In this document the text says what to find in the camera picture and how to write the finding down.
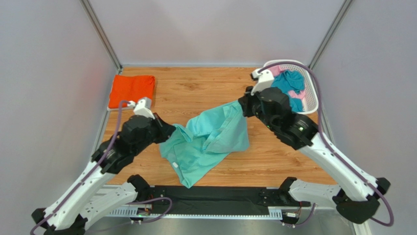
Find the mint green t-shirt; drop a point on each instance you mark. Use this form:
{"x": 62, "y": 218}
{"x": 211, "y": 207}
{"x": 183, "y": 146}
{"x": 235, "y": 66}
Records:
{"x": 206, "y": 140}

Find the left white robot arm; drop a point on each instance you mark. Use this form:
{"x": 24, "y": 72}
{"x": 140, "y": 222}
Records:
{"x": 75, "y": 211}

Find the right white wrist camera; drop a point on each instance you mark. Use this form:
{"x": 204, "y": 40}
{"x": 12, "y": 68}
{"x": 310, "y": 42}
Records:
{"x": 263, "y": 79}

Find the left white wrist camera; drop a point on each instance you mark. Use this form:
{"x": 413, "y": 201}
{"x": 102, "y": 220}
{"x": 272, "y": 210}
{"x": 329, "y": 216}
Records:
{"x": 142, "y": 107}

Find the folded orange t-shirt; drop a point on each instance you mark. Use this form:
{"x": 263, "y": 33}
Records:
{"x": 131, "y": 88}

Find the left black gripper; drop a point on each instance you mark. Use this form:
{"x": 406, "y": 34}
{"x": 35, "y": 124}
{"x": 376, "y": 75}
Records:
{"x": 165, "y": 129}

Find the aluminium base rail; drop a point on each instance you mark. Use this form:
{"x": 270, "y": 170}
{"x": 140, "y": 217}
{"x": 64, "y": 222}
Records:
{"x": 212, "y": 201}

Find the left aluminium corner post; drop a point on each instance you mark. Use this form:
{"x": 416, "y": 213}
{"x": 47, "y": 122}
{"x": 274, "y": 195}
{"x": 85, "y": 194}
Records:
{"x": 88, "y": 7}

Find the pink t-shirt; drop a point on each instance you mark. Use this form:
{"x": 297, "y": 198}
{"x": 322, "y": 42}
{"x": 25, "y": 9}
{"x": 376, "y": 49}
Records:
{"x": 276, "y": 69}

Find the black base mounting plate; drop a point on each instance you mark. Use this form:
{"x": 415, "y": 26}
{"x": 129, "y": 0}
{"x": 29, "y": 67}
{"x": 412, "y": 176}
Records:
{"x": 217, "y": 200}

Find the aluminium corner post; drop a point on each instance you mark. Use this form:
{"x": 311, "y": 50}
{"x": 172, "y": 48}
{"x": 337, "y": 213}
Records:
{"x": 342, "y": 12}
{"x": 88, "y": 7}

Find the right aluminium corner post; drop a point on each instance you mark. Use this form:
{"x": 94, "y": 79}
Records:
{"x": 342, "y": 12}

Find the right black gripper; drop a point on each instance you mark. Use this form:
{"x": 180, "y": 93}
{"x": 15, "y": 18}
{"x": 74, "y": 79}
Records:
{"x": 247, "y": 105}

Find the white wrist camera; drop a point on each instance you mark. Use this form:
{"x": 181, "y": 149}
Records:
{"x": 142, "y": 107}
{"x": 263, "y": 79}

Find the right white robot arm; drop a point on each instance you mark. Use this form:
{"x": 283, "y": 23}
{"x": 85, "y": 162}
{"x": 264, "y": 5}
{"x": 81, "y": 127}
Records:
{"x": 356, "y": 196}

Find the white plastic laundry basket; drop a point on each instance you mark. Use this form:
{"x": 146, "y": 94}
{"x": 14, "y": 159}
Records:
{"x": 310, "y": 102}

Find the teal blue t-shirt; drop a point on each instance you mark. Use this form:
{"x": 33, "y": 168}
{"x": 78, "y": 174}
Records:
{"x": 295, "y": 104}

